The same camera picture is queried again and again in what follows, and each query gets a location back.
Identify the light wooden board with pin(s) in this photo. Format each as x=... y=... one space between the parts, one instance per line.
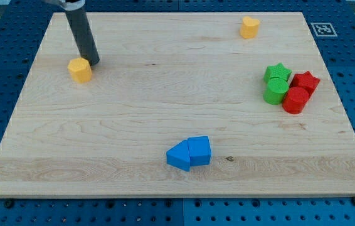
x=165 y=77

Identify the blue cube block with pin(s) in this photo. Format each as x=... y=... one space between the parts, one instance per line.
x=199 y=150

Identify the blue triangle block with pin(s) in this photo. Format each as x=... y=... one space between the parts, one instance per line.
x=178 y=156

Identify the green cylinder block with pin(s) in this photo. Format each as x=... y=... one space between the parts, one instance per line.
x=275 y=91

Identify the yellow hexagon block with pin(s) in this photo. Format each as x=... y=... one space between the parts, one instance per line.
x=80 y=70

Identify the green star block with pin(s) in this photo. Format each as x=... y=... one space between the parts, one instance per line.
x=277 y=71

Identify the yellow heart block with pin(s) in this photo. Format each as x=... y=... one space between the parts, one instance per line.
x=249 y=27

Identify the red cylinder block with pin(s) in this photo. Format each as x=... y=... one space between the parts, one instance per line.
x=295 y=100

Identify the red star block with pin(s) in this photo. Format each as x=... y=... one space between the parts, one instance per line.
x=306 y=81

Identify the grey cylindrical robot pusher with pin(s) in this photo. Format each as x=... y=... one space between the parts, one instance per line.
x=79 y=24

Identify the white fiducial marker tag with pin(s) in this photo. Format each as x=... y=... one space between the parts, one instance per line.
x=322 y=29

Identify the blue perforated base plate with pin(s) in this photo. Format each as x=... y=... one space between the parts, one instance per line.
x=22 y=27

